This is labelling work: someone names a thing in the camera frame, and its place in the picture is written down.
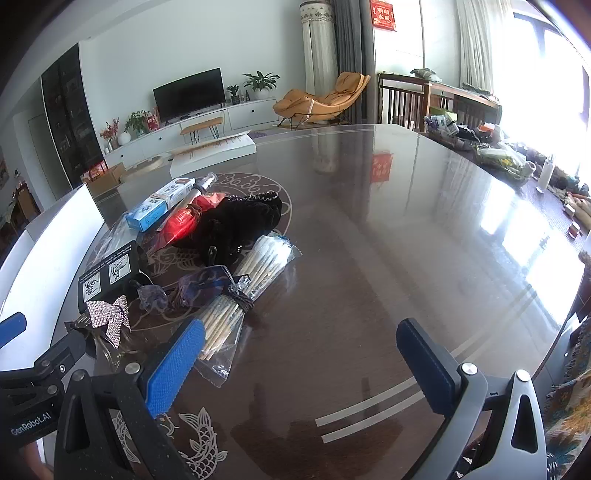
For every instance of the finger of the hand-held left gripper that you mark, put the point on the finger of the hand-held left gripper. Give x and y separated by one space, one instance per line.
11 328
69 350

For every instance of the beige cream tube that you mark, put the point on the beige cream tube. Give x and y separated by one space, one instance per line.
205 182

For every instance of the thick white book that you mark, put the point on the thick white book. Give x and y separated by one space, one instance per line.
217 150

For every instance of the black labelled box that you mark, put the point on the black labelled box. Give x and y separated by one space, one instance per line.
108 274

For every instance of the black television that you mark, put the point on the black television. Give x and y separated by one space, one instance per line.
189 94

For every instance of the red foil packet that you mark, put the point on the red foil packet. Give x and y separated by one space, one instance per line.
184 221

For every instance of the pile of assorted sundries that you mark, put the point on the pile of assorted sundries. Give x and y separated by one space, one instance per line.
498 157

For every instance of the small potted green plant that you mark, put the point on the small potted green plant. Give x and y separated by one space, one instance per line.
233 92

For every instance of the red wall hanging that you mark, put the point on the red wall hanging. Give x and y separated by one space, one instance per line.
383 14

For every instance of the white sheer curtain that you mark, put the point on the white sheer curtain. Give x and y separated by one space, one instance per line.
480 41

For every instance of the white television cabinet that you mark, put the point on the white television cabinet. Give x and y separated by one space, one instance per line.
240 117

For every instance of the dark wooden bench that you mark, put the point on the dark wooden bench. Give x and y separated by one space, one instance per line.
401 99

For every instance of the brown cardboard box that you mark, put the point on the brown cardboard box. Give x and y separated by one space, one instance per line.
108 182

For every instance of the large potted green plant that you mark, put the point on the large potted green plant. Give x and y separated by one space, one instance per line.
261 83

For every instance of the rhinestone bow hair clip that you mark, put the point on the rhinestone bow hair clip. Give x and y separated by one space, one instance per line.
108 314

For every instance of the wooden stool with metal legs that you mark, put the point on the wooden stool with metal legs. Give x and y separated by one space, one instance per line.
202 122

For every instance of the black fuzzy beaded cloth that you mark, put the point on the black fuzzy beaded cloth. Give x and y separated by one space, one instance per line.
261 207
217 240

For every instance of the bagged bundle of wooden sticks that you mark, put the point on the bagged bundle of wooden sticks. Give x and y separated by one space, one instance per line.
258 267

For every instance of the round wooden board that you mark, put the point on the round wooden board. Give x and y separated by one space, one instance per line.
147 166

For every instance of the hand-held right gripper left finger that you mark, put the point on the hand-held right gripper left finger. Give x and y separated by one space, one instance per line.
178 364

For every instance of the grey curtain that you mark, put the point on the grey curtain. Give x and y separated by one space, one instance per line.
351 37

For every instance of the round white vase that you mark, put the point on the round white vase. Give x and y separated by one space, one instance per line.
123 137

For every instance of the framed wall picture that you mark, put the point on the framed wall picture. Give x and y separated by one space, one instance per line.
3 168

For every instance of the white plastic bottle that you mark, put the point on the white plastic bottle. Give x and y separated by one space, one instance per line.
545 173

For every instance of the orange lounge chair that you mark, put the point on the orange lounge chair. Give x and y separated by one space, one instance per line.
332 97

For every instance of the bushy potted green plant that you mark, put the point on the bushy potted green plant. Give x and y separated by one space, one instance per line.
136 122

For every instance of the blue white medicine box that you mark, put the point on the blue white medicine box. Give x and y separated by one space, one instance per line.
157 205

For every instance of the red flowers in vase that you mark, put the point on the red flowers in vase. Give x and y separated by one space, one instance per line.
111 131

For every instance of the black display cabinet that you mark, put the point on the black display cabinet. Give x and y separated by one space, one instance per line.
69 120

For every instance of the white cardboard box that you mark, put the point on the white cardboard box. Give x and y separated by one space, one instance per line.
51 240

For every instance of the orange printed boxes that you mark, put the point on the orange printed boxes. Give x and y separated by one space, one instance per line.
97 171

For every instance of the red gift bag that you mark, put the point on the red gift bag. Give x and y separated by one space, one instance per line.
152 121

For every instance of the floral patterned cloth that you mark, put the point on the floral patterned cloth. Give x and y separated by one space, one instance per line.
570 415

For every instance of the white standing air conditioner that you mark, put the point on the white standing air conditioner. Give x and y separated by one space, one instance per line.
318 55

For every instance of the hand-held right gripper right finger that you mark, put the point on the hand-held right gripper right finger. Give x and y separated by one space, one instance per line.
429 364

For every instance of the person's left forearm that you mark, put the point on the person's left forearm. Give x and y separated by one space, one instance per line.
44 467

